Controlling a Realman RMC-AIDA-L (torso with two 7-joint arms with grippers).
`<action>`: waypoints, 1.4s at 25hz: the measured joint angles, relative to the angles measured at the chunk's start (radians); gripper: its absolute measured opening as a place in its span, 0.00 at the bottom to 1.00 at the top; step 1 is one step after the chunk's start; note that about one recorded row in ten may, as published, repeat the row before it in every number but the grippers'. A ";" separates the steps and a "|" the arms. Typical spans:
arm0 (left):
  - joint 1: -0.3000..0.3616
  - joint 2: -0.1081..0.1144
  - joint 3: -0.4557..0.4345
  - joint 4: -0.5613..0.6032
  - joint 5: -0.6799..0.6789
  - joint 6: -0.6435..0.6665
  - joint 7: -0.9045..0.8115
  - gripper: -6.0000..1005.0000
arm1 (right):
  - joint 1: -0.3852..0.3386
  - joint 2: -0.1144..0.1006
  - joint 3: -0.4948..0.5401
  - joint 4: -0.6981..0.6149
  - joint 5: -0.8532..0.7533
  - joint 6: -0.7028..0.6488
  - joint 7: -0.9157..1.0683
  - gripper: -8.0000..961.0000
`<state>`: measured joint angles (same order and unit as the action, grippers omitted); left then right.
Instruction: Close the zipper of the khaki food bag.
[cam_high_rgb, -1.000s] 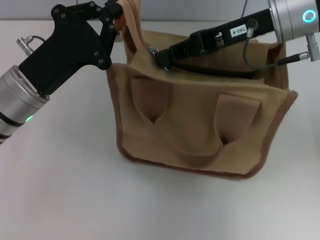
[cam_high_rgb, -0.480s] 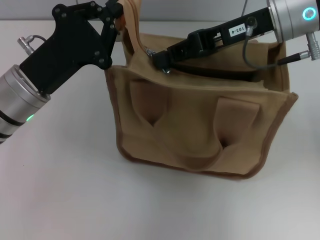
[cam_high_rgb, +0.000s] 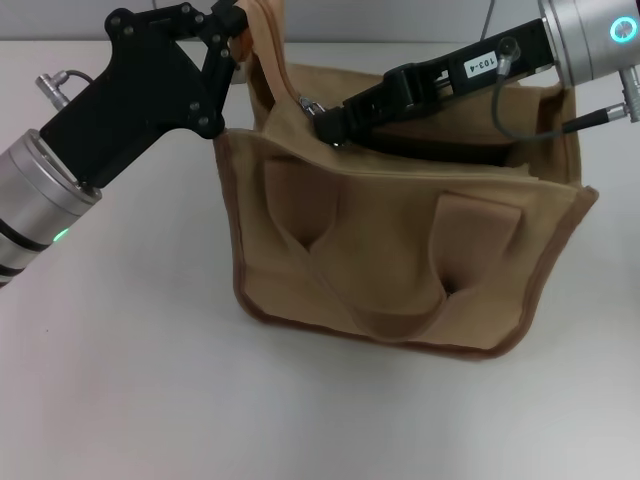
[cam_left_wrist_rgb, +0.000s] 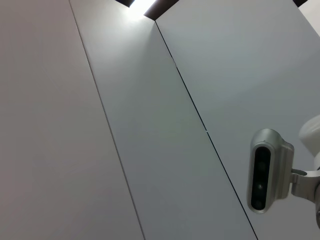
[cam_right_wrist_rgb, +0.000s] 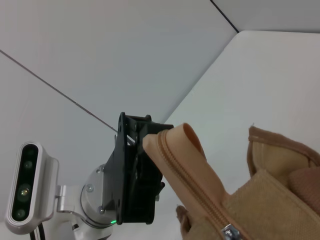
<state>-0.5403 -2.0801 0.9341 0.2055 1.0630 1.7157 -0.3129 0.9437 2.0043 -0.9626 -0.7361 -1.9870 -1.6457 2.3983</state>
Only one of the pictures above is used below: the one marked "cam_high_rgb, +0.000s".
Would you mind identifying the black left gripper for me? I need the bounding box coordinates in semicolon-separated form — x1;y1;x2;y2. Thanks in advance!
39;0;251;189

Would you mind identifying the thin grey cable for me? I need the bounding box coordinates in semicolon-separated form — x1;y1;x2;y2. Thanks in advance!
477;0;498;41

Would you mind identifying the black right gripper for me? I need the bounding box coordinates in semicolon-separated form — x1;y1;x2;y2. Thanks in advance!
313;17;560;151

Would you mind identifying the khaki canvas food bag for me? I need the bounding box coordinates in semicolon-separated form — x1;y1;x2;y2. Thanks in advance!
212;0;599;360

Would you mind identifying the left gripper cable with connector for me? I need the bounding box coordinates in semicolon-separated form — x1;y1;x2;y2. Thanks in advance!
34;68;96;104

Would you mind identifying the gripper cable with connector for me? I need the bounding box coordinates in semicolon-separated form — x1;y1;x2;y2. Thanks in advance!
34;68;96;104
491;37;640;137

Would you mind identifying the right gripper cable with connector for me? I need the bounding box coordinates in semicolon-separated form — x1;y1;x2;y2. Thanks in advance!
491;37;640;137

